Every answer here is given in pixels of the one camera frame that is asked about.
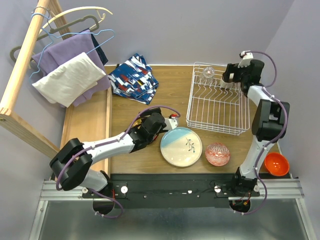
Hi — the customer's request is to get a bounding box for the clear drinking glass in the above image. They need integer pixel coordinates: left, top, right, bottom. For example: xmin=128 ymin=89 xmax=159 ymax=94
xmin=199 ymin=66 xmax=215 ymax=86

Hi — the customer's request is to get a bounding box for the white wire dish rack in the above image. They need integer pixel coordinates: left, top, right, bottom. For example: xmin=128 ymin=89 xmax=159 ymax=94
xmin=186 ymin=62 xmax=251 ymax=136

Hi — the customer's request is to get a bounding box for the yellow patterned lacquer plate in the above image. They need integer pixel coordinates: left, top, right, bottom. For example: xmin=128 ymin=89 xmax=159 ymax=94
xmin=132 ymin=115 xmax=149 ymax=128

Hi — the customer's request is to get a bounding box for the metal cup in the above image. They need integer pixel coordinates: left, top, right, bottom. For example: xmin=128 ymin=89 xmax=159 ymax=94
xmin=219 ymin=75 xmax=234 ymax=90

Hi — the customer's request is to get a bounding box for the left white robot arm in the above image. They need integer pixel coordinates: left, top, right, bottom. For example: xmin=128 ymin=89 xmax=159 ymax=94
xmin=49 ymin=107 xmax=178 ymax=192

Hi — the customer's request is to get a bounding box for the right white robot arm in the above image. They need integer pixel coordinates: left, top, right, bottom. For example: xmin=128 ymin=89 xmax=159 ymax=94
xmin=222 ymin=59 xmax=290 ymax=195

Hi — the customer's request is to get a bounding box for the wooden clothes rack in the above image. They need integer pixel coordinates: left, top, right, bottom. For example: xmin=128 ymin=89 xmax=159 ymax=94
xmin=0 ymin=0 xmax=91 ymax=177

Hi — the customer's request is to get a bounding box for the blue and cream plate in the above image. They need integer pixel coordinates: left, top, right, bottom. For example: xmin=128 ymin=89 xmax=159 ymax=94
xmin=160 ymin=127 xmax=203 ymax=168

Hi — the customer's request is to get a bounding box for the blue patterned cloth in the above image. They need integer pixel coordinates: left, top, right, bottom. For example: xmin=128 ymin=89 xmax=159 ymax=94
xmin=108 ymin=53 xmax=159 ymax=105

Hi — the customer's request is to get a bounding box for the red patterned bowl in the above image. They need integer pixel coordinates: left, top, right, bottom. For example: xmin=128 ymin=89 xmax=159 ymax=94
xmin=205 ymin=142 xmax=230 ymax=167

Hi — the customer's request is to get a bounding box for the dark navy cloth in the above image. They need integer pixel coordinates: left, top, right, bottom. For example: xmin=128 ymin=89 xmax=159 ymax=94
xmin=91 ymin=34 xmax=109 ymax=65

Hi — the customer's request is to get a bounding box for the white folded cloth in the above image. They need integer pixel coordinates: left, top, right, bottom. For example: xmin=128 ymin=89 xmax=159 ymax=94
xmin=32 ymin=52 xmax=111 ymax=108

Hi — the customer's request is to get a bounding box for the orange bowl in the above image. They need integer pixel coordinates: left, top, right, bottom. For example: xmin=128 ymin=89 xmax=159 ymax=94
xmin=264 ymin=152 xmax=290 ymax=177

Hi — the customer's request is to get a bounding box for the purple cloth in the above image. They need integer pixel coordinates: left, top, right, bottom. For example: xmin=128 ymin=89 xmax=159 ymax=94
xmin=32 ymin=30 xmax=111 ymax=108

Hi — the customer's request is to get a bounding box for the grey plastic hanger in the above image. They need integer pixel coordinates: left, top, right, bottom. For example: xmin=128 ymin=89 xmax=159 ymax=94
xmin=9 ymin=14 xmax=100 ymax=63

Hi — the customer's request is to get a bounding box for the cream plastic hanger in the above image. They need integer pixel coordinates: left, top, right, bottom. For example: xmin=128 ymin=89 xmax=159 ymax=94
xmin=39 ymin=6 xmax=114 ymax=36

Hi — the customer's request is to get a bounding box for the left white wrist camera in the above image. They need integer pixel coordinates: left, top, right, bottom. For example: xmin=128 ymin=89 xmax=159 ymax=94
xmin=164 ymin=116 xmax=179 ymax=131

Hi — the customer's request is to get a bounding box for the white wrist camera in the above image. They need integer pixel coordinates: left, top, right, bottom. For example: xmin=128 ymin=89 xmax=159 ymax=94
xmin=164 ymin=116 xmax=179 ymax=131
xmin=237 ymin=50 xmax=254 ymax=68

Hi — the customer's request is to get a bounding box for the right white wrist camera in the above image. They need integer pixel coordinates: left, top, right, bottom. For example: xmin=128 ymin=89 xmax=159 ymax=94
xmin=237 ymin=50 xmax=254 ymax=68

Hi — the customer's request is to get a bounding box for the black mounting base plate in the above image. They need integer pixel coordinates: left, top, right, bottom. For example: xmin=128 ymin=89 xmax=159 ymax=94
xmin=82 ymin=173 xmax=261 ymax=210

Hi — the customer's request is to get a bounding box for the aluminium rail frame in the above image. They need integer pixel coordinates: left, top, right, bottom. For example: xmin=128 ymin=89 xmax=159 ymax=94
xmin=29 ymin=178 xmax=317 ymax=240

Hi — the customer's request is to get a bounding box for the light blue wire hanger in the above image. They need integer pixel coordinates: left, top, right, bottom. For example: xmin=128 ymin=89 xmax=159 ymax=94
xmin=28 ymin=13 xmax=116 ymax=85

